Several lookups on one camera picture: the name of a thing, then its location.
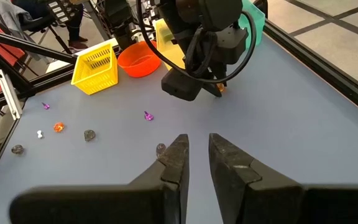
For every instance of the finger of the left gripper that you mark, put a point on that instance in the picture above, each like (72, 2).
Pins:
(211, 88)
(220, 74)

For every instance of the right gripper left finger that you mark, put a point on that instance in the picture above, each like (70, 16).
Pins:
(104, 205)

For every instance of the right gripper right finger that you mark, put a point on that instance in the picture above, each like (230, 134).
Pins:
(291, 205)

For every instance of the orange plastic pumpkin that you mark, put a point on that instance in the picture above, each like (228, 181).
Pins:
(221, 88)
(58, 127)

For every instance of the purple plastic witch hat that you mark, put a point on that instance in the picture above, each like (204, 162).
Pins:
(45, 106)
(148, 116)

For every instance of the black plastic skull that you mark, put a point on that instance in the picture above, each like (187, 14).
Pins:
(17, 149)
(160, 149)
(89, 135)

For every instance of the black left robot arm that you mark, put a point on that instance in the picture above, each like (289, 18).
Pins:
(216, 12)

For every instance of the teal plastic bin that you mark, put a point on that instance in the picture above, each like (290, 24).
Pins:
(256, 21)

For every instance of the blue table mat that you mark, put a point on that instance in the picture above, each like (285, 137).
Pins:
(259, 124)

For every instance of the lime green plastic bin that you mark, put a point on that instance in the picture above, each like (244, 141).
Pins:
(166, 43)

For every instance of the orange plastic bowl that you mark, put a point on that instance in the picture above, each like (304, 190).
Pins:
(138, 62)

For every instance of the white plastic bone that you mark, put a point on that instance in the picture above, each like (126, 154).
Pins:
(39, 134)

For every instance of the yellow mesh basket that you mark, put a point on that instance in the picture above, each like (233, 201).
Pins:
(95, 68)

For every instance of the silver aluminium bar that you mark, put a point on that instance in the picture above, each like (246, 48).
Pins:
(9, 93)

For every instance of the person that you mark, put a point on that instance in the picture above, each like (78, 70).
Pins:
(75, 31)

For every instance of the black labelled control box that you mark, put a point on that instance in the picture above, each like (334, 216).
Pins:
(62, 11)

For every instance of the black office chair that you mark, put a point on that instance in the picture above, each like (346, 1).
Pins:
(39, 23)

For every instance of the grey jacket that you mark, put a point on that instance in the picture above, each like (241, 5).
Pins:
(8, 15)

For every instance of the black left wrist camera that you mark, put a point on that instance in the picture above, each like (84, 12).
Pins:
(182, 85)

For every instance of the black table frame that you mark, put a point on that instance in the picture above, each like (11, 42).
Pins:
(337, 77)

